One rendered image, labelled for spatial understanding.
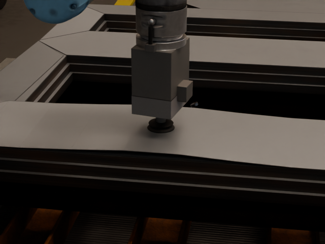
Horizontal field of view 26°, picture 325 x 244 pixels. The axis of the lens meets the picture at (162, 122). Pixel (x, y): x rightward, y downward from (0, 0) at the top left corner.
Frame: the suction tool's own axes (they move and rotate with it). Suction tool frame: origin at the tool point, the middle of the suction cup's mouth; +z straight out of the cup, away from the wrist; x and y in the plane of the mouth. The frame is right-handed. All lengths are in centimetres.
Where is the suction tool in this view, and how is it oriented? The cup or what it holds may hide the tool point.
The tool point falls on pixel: (160, 134)
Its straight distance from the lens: 110.7
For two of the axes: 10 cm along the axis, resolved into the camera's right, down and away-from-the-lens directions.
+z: 0.0, 9.2, 4.0
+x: -9.4, -1.4, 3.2
